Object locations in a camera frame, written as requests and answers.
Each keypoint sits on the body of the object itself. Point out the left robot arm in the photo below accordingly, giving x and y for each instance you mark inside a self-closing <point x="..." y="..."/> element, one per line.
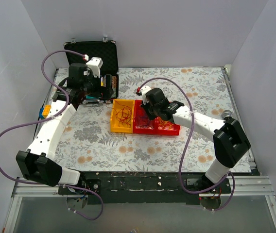
<point x="37" y="162"/>

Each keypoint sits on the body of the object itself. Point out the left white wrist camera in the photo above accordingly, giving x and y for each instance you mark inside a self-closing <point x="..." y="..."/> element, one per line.
<point x="95" y="64"/>

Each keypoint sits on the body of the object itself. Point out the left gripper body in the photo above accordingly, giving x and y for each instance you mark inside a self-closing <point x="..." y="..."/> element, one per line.
<point x="106" y="88"/>

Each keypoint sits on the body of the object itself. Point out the yellow plastic bin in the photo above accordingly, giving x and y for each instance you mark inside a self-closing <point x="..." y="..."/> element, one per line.
<point x="122" y="115"/>

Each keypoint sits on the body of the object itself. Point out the black poker chip case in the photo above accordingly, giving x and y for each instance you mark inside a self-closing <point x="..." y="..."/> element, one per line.
<point x="106" y="50"/>

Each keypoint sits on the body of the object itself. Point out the teal card holder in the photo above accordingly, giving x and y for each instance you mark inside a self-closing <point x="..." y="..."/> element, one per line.
<point x="92" y="98"/>

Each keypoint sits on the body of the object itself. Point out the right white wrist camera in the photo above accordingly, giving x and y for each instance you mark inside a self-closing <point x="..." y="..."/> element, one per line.
<point x="142" y="91"/>

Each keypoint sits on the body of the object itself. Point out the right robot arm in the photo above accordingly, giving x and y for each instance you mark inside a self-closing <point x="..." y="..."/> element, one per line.
<point x="229" y="139"/>

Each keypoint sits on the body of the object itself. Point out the red bin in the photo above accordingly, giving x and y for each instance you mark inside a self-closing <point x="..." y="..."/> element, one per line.
<point x="141" y="122"/>
<point x="168" y="128"/>

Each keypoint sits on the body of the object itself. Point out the black microphone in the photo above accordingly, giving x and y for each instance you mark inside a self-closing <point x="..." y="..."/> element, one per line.
<point x="226" y="114"/>

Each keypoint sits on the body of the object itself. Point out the yellow green toy block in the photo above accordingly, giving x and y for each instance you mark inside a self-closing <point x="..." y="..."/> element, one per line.
<point x="44" y="111"/>

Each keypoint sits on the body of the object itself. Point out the black orange chip stack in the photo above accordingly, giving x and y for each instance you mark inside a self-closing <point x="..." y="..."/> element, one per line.
<point x="114" y="82"/>

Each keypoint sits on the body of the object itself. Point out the red bin right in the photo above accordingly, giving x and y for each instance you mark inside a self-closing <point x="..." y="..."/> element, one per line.
<point x="168" y="128"/>

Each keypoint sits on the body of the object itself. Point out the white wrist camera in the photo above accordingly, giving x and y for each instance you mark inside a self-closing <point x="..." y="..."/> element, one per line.
<point x="95" y="64"/>
<point x="142" y="91"/>

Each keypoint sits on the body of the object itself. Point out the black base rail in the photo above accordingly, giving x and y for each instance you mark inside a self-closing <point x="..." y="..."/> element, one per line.
<point x="145" y="187"/>

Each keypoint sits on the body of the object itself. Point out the red bin left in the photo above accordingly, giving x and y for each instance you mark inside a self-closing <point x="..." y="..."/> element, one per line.
<point x="141" y="122"/>

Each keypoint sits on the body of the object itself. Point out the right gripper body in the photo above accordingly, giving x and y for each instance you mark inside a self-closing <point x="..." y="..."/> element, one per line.
<point x="148" y="112"/>

